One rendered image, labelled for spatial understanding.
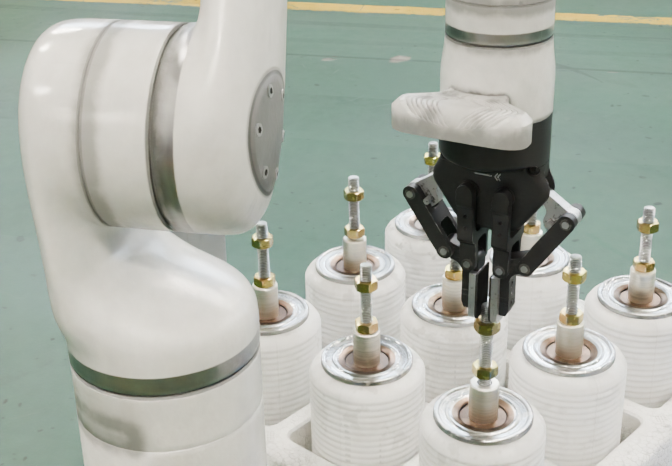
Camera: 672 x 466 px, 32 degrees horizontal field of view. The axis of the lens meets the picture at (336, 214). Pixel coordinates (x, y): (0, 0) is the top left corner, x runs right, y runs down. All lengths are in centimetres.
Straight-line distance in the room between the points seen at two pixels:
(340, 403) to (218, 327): 41
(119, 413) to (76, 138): 13
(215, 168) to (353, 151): 156
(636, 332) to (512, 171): 31
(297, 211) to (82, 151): 133
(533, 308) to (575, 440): 17
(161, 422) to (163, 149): 14
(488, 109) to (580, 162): 129
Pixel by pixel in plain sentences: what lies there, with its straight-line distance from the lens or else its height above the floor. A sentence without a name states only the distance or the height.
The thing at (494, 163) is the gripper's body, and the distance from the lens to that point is 76.
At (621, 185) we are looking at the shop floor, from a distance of 192.
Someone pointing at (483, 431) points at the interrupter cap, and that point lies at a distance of 88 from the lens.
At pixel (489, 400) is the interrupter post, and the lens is 88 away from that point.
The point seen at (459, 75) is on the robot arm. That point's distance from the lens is 74.
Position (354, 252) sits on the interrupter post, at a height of 27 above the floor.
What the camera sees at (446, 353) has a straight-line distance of 101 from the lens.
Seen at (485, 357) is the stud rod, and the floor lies 31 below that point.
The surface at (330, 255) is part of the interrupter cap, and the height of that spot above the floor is 25.
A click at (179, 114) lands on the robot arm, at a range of 47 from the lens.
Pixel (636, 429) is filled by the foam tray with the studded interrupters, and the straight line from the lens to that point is 102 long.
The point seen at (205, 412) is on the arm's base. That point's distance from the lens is 54.
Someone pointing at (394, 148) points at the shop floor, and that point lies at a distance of 203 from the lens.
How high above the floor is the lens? 77
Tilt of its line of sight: 25 degrees down
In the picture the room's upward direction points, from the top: 1 degrees counter-clockwise
